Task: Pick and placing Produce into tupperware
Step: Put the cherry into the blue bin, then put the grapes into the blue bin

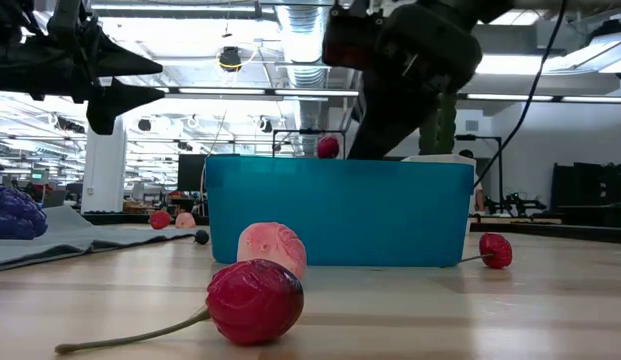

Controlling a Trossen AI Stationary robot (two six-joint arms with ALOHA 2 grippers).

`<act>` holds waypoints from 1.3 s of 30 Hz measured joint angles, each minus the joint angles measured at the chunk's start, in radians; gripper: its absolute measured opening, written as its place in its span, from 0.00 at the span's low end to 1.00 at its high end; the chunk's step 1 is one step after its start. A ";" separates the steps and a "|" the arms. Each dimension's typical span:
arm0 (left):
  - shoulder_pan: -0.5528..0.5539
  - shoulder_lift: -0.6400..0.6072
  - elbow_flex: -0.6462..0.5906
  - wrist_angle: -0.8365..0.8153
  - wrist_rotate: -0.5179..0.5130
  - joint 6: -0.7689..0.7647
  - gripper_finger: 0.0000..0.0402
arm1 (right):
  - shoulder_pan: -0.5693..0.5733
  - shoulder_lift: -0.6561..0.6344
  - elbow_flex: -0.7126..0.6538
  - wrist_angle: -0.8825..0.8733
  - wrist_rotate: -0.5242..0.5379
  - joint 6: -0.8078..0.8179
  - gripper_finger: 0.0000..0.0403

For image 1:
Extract black overhead camera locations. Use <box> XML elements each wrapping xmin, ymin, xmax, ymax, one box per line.
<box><xmin>217</xmin><ymin>45</ymin><xmax>244</xmax><ymax>74</ymax></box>

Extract long ceiling light strip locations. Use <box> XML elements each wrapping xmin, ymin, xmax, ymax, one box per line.
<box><xmin>164</xmin><ymin>87</ymin><xmax>360</xmax><ymax>98</ymax></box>
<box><xmin>464</xmin><ymin>93</ymin><xmax>621</xmax><ymax>104</ymax></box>

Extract black background monitor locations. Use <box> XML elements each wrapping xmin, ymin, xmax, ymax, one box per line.
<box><xmin>177</xmin><ymin>153</ymin><xmax>208</xmax><ymax>193</ymax></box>

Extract person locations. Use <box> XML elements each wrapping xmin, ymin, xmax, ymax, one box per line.
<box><xmin>458</xmin><ymin>148</ymin><xmax>487</xmax><ymax>214</ymax></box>

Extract white hexagonal plant pot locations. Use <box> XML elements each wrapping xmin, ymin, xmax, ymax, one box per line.
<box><xmin>402</xmin><ymin>153</ymin><xmax>478</xmax><ymax>236</ymax></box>

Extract white pillar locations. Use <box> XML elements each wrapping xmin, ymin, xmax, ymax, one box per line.
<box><xmin>80</xmin><ymin>117</ymin><xmax>128</xmax><ymax>215</ymax></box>

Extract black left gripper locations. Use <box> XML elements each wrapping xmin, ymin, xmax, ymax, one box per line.
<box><xmin>0</xmin><ymin>0</ymin><xmax>167</xmax><ymax>136</ymax></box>

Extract black background camera stand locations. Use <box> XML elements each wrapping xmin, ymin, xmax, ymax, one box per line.
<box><xmin>454</xmin><ymin>133</ymin><xmax>505</xmax><ymax>216</ymax></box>

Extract red toy strawberry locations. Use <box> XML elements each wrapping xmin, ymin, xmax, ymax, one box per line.
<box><xmin>148</xmin><ymin>210</ymin><xmax>172</xmax><ymax>231</ymax></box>

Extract purple toy grapes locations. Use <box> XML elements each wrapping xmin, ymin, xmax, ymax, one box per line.
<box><xmin>0</xmin><ymin>185</ymin><xmax>49</xmax><ymax>241</ymax></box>

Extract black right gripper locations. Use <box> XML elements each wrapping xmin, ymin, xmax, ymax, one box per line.
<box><xmin>347</xmin><ymin>2</ymin><xmax>484</xmax><ymax>160</ymax></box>

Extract black cabinet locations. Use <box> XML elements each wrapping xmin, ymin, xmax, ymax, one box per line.
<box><xmin>550</xmin><ymin>161</ymin><xmax>621</xmax><ymax>229</ymax></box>

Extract silver ceiling duct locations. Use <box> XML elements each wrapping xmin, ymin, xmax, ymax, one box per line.
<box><xmin>275</xmin><ymin>4</ymin><xmax>336</xmax><ymax>156</ymax></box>

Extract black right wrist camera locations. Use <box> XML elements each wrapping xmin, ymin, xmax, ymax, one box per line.
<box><xmin>321</xmin><ymin>2</ymin><xmax>387</xmax><ymax>70</ymax></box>

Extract grey cloth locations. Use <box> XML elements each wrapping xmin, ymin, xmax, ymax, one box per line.
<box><xmin>0</xmin><ymin>204</ymin><xmax>199</xmax><ymax>274</ymax></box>

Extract teal plastic tupperware container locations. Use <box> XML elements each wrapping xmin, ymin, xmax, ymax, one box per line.
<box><xmin>204</xmin><ymin>154</ymin><xmax>476</xmax><ymax>268</ymax></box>

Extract green cactus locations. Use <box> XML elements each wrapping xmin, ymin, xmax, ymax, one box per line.
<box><xmin>418</xmin><ymin>92</ymin><xmax>459</xmax><ymax>155</ymax></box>

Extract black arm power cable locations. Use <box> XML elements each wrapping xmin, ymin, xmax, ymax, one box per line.
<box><xmin>473</xmin><ymin>0</ymin><xmax>569</xmax><ymax>190</ymax></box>

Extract red toy cherry with stem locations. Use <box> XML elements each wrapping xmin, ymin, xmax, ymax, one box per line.
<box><xmin>53</xmin><ymin>258</ymin><xmax>306</xmax><ymax>356</ymax></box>
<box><xmin>457</xmin><ymin>232</ymin><xmax>514</xmax><ymax>270</ymax></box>

